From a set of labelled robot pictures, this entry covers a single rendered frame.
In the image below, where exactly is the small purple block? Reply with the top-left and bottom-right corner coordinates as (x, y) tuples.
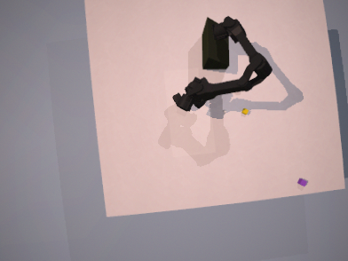
(297, 178), (307, 186)

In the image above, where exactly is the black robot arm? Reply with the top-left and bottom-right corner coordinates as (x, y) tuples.
(177, 16), (273, 111)

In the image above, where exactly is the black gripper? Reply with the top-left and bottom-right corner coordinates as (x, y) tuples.
(172, 77), (208, 104)

